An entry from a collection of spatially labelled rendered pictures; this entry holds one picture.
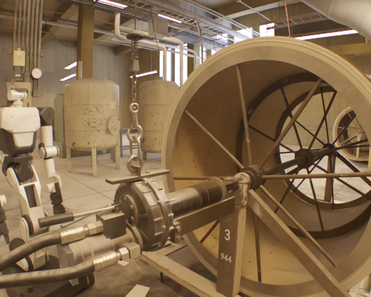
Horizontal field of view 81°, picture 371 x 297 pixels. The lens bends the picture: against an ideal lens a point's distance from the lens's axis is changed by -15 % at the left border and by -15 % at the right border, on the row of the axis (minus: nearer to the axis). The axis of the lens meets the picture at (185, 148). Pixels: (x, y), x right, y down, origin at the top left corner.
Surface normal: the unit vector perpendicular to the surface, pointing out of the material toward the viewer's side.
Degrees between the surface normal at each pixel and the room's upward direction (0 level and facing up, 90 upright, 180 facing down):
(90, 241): 26
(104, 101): 90
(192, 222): 90
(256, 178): 90
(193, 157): 91
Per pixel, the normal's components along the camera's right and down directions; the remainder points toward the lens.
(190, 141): 0.70, 0.26
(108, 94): 0.81, 0.07
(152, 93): -0.24, 0.12
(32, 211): 0.86, -0.12
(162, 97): 0.23, 0.12
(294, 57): -0.71, 0.09
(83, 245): 0.39, -0.77
